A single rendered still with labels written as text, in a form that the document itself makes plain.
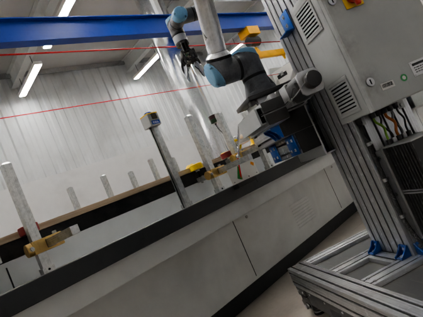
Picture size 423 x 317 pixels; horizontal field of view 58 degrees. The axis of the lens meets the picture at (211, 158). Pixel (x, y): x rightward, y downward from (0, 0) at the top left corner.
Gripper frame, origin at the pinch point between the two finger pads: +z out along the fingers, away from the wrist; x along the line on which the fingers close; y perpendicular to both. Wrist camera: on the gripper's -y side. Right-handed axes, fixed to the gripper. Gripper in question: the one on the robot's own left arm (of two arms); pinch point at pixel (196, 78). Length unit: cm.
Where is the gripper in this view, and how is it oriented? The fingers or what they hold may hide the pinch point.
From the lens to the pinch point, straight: 212.0
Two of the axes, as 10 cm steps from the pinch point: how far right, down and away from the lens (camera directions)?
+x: 9.0, -3.8, 1.9
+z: 4.0, 9.1, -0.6
